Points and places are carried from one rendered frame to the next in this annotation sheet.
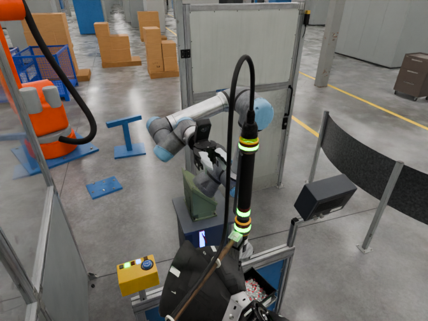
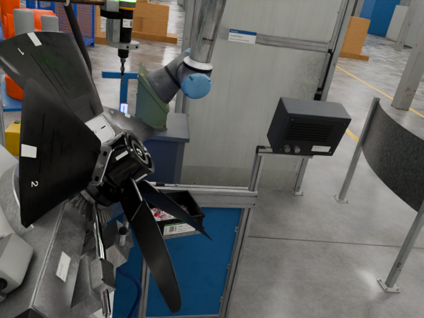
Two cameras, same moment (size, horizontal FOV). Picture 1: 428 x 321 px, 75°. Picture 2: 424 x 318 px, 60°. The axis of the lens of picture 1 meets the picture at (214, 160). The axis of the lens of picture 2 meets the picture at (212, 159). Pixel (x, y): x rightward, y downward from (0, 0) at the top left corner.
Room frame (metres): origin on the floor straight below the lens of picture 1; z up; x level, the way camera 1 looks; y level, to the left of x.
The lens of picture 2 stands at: (-0.27, -0.44, 1.61)
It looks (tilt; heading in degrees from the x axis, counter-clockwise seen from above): 26 degrees down; 8
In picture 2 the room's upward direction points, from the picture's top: 9 degrees clockwise
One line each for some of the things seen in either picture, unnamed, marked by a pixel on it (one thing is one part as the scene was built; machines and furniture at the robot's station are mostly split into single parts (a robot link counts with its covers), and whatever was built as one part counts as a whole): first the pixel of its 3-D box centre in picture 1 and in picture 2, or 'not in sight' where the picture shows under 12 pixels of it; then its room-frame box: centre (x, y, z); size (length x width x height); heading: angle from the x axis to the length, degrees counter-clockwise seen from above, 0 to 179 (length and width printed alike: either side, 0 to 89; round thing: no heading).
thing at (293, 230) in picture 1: (292, 232); (256, 169); (1.08, -0.43, 0.96); 0.03 x 0.03 x 0.20; 22
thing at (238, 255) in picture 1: (239, 241); (120, 24); (0.54, -0.07, 1.49); 0.09 x 0.07 x 0.10; 147
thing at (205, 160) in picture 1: (206, 166); not in sight; (0.71, 0.03, 1.63); 0.09 x 0.03 x 0.06; 11
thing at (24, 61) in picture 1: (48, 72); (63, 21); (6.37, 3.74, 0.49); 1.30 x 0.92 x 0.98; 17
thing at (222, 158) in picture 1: (223, 162); not in sight; (0.73, -0.03, 1.63); 0.09 x 0.03 x 0.06; 33
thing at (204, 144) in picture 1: (202, 149); not in sight; (0.82, 0.04, 1.63); 0.12 x 0.08 x 0.09; 22
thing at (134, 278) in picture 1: (138, 275); (35, 141); (0.77, 0.33, 1.02); 0.16 x 0.10 x 0.11; 112
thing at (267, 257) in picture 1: (220, 274); (146, 194); (0.92, -0.03, 0.82); 0.90 x 0.04 x 0.08; 112
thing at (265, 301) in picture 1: (247, 294); (167, 213); (0.79, -0.16, 0.85); 0.22 x 0.17 x 0.07; 127
